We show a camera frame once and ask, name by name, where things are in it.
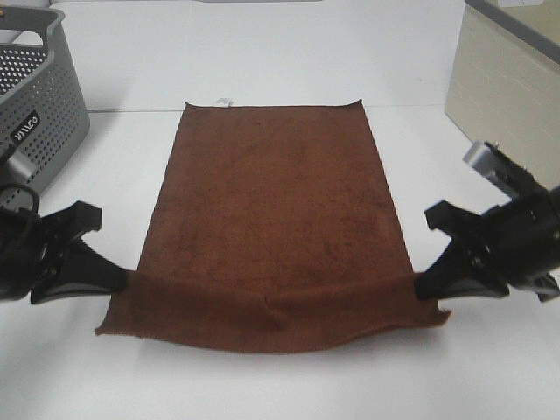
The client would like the brown towel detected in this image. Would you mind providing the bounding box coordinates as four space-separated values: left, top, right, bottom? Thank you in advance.
97 101 449 354

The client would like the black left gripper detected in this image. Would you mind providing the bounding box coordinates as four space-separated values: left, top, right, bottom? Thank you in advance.
1 183 128 305

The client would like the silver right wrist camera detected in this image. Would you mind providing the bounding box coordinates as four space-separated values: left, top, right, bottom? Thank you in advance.
463 142 543 200

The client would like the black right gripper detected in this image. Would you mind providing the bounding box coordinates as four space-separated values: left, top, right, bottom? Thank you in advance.
414 187 559 302

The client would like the grey perforated plastic basket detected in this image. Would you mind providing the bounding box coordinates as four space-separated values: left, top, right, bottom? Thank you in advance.
1 6 90 193

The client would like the beige storage box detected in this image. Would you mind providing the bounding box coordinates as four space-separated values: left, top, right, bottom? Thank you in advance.
444 1 559 188

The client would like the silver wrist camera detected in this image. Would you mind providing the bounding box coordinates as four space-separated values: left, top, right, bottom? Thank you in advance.
463 142 543 200
1 143 37 193

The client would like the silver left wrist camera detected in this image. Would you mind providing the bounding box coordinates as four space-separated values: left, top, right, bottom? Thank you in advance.
1 143 37 193

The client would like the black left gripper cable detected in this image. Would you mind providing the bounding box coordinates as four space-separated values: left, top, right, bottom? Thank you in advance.
0 183 41 246

